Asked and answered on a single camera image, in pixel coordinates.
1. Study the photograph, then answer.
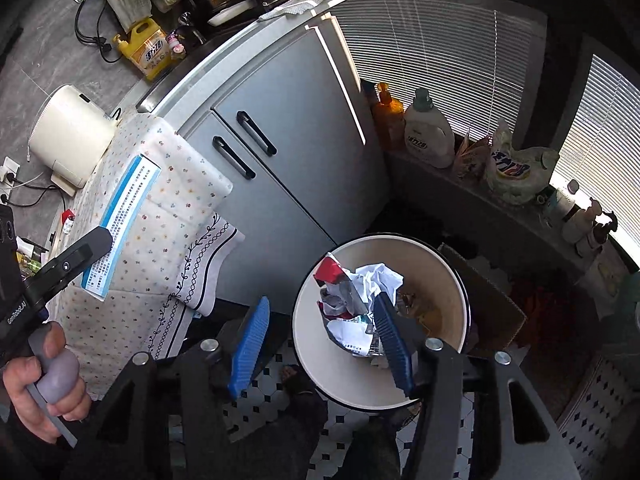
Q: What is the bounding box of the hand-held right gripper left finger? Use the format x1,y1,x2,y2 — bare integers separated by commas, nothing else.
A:
65,296,272,480

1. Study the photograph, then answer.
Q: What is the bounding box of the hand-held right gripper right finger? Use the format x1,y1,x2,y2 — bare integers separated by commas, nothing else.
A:
372,291,583,480

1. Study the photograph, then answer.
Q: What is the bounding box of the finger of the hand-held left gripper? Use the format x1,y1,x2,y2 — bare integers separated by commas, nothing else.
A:
22,226,114,306

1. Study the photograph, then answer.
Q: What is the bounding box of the blue white medicine box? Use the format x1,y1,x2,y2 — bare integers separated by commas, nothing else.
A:
81,154,162,302

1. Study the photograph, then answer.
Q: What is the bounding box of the white round trash bin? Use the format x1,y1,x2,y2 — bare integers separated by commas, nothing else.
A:
291,232,473,413

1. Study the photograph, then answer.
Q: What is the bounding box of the red silver snack wrapper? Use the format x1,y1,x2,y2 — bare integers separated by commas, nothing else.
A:
314,255,388,358

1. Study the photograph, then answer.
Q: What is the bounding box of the person's left hand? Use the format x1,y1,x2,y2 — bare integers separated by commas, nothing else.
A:
0,322,94,445

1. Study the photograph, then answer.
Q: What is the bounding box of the person's left leg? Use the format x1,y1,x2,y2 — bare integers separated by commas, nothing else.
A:
220,365,328,480

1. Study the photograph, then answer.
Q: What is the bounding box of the person's leg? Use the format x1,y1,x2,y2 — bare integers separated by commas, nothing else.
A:
220,365,328,480
345,417,406,480

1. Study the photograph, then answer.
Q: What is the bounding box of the white cloth black vine border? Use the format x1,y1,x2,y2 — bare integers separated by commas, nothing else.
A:
147,212,247,361

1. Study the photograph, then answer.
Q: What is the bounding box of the brown cardboard box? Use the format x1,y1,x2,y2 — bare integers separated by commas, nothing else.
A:
437,242,528,356

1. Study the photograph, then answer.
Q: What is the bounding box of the person's right leg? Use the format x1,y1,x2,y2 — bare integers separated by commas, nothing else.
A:
345,417,406,480

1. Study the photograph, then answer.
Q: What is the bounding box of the floral print tablecloth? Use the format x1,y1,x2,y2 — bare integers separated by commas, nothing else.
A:
47,112,235,401

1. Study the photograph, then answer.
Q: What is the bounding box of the cream air fryer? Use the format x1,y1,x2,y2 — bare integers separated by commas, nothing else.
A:
27,84,121,196

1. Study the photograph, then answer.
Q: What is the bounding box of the silver kitchen cabinet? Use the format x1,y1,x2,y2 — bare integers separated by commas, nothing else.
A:
137,10,391,321

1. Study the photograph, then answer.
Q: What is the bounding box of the small pink packet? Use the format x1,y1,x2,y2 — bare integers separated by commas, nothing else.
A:
454,132,493,181

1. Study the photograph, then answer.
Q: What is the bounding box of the white detergent bottle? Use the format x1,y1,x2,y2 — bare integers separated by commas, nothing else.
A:
404,87,456,168

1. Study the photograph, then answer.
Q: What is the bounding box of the detergent refill bag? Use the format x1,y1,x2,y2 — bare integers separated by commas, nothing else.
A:
487,120,560,206

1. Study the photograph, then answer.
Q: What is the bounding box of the yellow detergent jug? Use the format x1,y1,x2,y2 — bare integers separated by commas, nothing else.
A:
112,17,173,82

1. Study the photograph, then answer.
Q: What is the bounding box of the white pump bottle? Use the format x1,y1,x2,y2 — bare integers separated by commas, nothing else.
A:
562,199,603,248

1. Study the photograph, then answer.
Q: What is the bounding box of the orange pump bottle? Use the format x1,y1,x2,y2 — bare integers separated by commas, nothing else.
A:
372,82,406,151

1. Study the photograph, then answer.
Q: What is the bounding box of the white window blind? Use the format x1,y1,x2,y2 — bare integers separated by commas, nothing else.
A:
320,0,548,146
550,52,640,261

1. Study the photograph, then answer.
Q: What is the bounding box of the white wall socket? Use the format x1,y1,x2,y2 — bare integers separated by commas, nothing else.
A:
0,156,21,206

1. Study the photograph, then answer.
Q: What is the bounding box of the black cabinet handle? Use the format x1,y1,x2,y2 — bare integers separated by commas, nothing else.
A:
212,135,256,181
236,110,277,157

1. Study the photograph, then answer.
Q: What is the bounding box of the black cable with plug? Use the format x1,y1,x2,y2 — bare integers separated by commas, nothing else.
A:
75,0,126,63

